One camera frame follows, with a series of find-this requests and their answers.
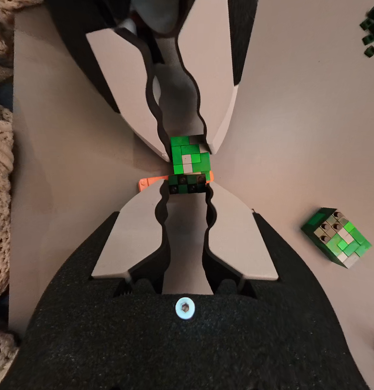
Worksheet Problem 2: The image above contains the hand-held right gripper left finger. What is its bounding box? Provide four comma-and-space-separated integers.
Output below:
92, 179, 171, 294

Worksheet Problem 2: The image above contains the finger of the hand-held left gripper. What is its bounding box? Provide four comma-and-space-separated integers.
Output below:
176, 0, 239, 154
86, 28, 171, 162

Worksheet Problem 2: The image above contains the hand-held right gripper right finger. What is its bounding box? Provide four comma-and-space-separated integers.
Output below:
202, 182, 279, 295

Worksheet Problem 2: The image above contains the dark green lego plate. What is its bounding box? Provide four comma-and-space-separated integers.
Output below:
168, 174, 206, 194

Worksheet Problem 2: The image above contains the green white lego assembly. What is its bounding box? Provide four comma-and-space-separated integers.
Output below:
170, 135, 212, 176

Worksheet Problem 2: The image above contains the pile of dark green bricks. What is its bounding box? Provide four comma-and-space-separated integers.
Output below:
359, 3, 374, 63

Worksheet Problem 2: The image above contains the person's left forearm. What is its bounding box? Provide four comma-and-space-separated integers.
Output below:
0, 0, 44, 55

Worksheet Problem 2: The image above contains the green cube lego model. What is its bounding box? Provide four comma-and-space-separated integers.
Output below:
300, 207, 373, 269

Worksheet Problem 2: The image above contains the orange brick separator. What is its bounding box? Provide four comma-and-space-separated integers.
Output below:
139, 171, 215, 192

